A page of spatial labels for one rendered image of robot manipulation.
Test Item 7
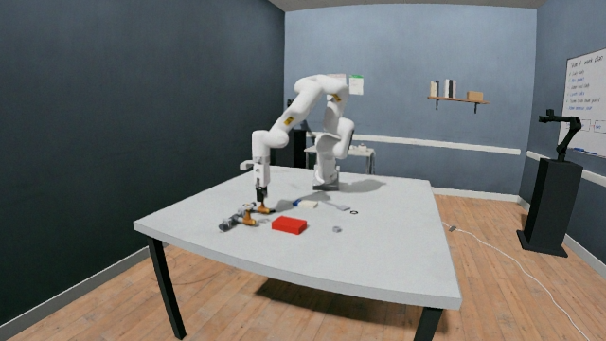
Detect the red flat box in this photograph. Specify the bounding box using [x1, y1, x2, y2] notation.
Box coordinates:
[272, 216, 307, 235]

